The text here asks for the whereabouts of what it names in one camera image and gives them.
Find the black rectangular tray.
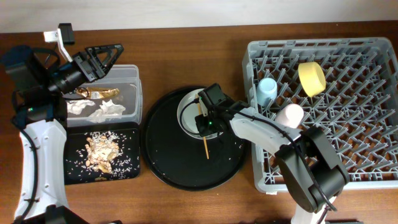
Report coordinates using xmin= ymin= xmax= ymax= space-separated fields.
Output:
xmin=63 ymin=121 xmax=141 ymax=186

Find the food scraps and rice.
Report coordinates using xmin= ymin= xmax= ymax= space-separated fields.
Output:
xmin=67 ymin=130 xmax=137 ymax=182

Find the round black serving tray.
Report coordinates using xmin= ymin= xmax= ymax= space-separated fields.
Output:
xmin=141 ymin=86 xmax=250 ymax=191

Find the white tissue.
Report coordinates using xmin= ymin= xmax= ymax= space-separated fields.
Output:
xmin=67 ymin=100 xmax=95 ymax=115
xmin=89 ymin=100 xmax=126 ymax=123

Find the clear plastic waste bin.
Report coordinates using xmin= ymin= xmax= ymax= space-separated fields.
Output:
xmin=66 ymin=65 xmax=142 ymax=128

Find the gold foil wrapper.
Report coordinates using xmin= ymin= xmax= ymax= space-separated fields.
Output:
xmin=75 ymin=87 xmax=120 ymax=100

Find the grey round plate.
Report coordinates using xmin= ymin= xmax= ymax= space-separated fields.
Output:
xmin=177 ymin=88 xmax=224 ymax=140

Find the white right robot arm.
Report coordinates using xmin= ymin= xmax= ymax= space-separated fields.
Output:
xmin=195 ymin=97 xmax=349 ymax=223

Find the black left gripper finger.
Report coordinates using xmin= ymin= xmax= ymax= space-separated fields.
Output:
xmin=96 ymin=49 xmax=124 ymax=77
xmin=85 ymin=44 xmax=124 ymax=58

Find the yellow bowl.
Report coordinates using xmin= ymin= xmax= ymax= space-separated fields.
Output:
xmin=298 ymin=62 xmax=326 ymax=97

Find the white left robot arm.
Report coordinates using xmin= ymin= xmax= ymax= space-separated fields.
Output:
xmin=1 ymin=44 xmax=124 ymax=223

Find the wooden chopstick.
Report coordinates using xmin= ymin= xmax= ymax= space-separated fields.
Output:
xmin=197 ymin=103 xmax=210 ymax=159

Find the pink plastic cup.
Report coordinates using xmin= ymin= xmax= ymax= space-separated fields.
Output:
xmin=275 ymin=103 xmax=304 ymax=128

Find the blue plastic cup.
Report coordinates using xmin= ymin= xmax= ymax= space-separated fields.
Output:
xmin=256 ymin=78 xmax=277 ymax=106

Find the grey dishwasher rack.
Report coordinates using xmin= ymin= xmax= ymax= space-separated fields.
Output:
xmin=242 ymin=37 xmax=397 ymax=190

